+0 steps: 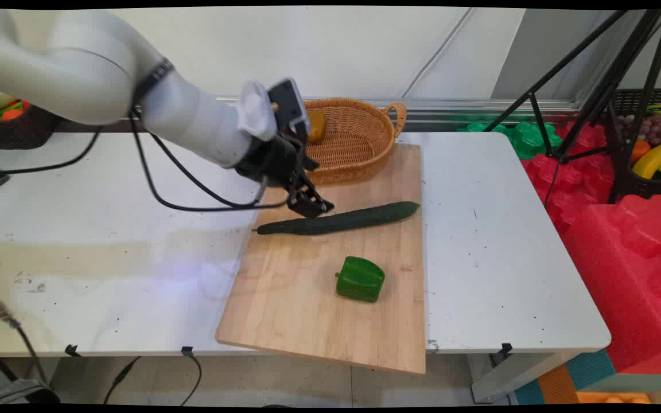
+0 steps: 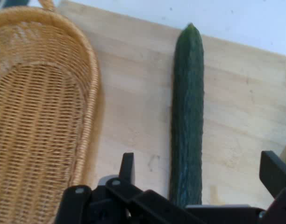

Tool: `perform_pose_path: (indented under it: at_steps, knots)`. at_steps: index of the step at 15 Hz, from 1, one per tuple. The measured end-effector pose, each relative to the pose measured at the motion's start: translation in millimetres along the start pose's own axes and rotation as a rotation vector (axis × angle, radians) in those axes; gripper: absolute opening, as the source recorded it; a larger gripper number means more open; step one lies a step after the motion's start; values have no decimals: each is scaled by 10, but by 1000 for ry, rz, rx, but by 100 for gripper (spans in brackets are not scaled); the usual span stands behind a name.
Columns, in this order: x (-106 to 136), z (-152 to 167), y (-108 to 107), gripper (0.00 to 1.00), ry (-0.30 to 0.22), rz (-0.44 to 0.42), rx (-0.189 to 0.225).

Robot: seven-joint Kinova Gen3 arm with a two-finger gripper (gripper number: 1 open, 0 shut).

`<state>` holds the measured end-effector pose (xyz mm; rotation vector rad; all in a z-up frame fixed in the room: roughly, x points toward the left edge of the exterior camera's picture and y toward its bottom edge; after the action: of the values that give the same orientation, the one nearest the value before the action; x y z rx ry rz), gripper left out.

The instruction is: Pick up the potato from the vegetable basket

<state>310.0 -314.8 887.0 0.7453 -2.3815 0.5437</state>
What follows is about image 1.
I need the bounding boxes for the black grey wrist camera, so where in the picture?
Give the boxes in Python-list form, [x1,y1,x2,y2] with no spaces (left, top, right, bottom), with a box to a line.
[267,79,310,144]

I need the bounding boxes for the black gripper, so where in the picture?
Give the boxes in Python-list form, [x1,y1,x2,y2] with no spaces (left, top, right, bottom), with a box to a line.
[235,135,335,219]

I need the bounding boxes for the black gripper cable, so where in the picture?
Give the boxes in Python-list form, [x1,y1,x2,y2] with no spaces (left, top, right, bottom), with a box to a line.
[150,133,268,208]

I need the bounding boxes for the black cable with metal connector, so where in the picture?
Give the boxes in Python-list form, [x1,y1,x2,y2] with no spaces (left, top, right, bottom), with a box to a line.
[0,287,51,386]

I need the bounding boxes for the metal window rail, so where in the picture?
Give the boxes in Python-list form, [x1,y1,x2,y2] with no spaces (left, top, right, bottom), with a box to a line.
[216,96,585,133]

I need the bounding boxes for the black plastic fruit basket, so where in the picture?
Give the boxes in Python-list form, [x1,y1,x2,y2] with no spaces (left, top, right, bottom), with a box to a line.
[606,88,661,202]

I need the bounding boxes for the yellow-brown potato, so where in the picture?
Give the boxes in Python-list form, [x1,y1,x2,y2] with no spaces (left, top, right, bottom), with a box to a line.
[306,111,328,145]

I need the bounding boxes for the tan wicker basket with handles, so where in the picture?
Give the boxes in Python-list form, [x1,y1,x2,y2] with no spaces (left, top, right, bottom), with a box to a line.
[302,98,407,185]

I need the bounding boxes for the dark green cucumber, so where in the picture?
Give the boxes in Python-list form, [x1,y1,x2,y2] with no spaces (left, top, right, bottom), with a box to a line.
[252,201,421,236]

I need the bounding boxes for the yellow banana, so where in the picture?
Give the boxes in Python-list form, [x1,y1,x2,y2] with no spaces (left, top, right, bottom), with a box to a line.
[632,139,661,180]

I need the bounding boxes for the large red foam block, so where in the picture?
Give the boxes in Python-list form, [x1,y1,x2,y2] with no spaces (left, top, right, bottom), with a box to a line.
[560,194,661,375]

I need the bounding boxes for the thin black hanging cable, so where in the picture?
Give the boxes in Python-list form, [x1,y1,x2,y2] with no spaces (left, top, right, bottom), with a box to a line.
[103,356,142,406]
[180,351,203,407]

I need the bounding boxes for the dark brown wicker basket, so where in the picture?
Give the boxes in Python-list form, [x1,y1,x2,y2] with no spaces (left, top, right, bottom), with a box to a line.
[0,100,60,151]

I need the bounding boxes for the grey black base device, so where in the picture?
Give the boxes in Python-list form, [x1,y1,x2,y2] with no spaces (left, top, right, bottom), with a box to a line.
[0,379,61,406]

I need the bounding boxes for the white table leg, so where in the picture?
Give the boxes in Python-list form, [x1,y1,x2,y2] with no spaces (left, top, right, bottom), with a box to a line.
[471,351,579,404]

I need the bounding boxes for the purple grapes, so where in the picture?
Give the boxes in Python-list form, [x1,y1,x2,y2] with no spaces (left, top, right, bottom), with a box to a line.
[616,114,661,147]

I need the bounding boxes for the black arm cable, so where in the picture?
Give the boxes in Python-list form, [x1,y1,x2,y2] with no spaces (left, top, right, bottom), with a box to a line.
[0,127,102,175]

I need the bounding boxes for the orange fruit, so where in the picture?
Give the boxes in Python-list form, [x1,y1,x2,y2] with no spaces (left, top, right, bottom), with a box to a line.
[629,139,652,167]

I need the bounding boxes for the wooden cutting board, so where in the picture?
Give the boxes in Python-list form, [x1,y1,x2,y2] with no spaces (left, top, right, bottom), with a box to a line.
[216,143,426,375]

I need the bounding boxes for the orange foam piece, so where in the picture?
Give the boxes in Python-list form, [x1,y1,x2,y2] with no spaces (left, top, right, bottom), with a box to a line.
[576,392,652,405]

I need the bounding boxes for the green foam block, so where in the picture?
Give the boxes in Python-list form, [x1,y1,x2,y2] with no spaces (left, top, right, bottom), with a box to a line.
[457,119,564,161]

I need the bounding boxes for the teal orange foam mat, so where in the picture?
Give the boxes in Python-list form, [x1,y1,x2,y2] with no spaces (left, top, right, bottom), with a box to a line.
[514,349,633,405]

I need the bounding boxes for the black tripod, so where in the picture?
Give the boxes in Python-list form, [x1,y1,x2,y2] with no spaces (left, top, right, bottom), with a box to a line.
[483,9,661,205]

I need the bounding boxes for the small red foam block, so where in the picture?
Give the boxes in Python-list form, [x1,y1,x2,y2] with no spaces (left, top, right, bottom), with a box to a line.
[522,122,616,235]

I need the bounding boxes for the green bell pepper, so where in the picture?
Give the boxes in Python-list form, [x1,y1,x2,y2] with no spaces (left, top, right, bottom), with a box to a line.
[335,256,386,303]

